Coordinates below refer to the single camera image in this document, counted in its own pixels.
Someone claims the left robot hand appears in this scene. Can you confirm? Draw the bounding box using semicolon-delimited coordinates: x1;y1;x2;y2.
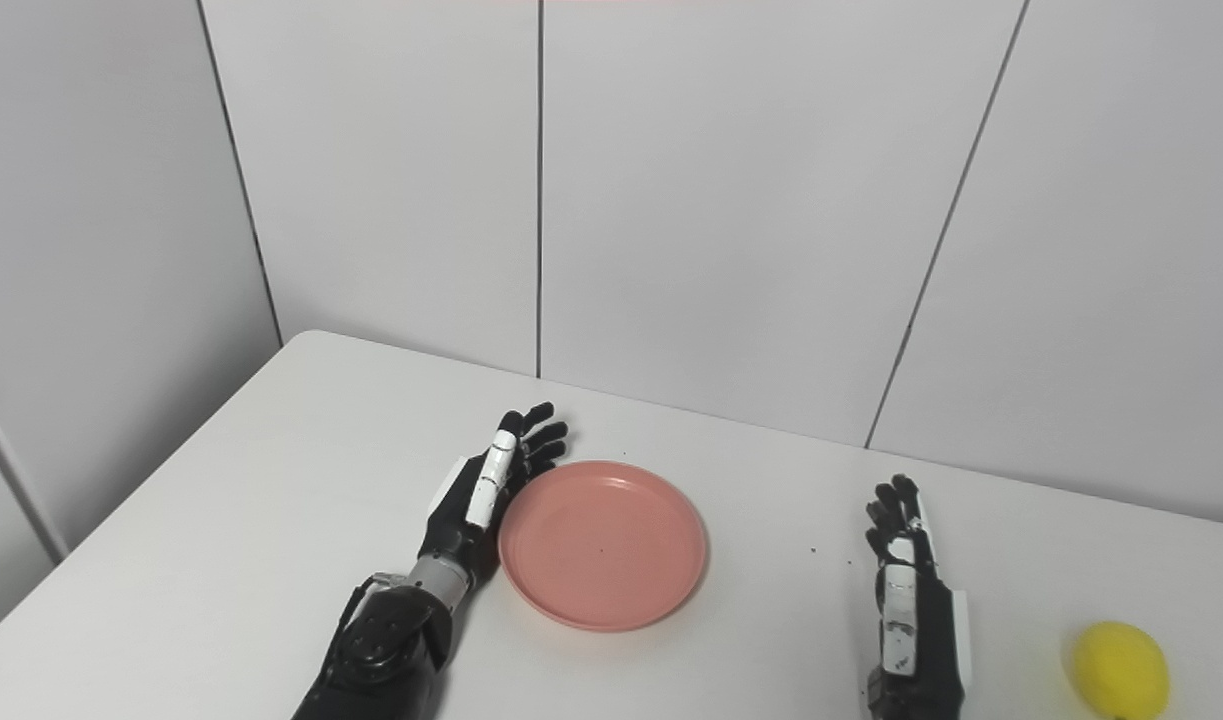
418;402;569;571

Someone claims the yellow lemon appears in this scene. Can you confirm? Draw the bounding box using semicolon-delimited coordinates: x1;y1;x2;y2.
1069;621;1171;720

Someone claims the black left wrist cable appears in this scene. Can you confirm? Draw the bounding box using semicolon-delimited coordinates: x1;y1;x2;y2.
333;572;408;651

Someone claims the pink round plate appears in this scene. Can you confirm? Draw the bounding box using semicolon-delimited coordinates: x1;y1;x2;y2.
497;460;710;633

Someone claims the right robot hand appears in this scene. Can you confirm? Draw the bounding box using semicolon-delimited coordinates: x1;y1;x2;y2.
864;474;972;720

